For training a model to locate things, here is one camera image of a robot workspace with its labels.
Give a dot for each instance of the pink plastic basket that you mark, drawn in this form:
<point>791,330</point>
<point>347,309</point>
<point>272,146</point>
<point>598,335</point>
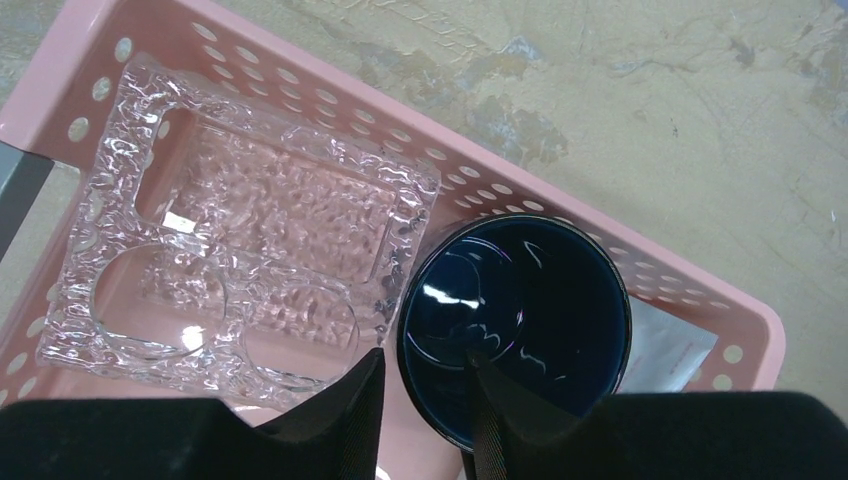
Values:
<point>59,109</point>

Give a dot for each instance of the clear acrylic holder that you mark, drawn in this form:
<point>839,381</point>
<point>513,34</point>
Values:
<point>227,247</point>

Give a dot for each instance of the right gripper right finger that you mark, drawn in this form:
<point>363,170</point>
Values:
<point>701,435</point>

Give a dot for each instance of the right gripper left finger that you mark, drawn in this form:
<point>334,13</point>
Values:
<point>333,435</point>

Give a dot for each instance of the dark blue mug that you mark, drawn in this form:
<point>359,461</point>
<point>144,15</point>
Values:
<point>541,299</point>

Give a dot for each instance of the white toothpaste black cap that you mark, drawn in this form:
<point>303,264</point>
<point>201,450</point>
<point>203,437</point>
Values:
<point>665,351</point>

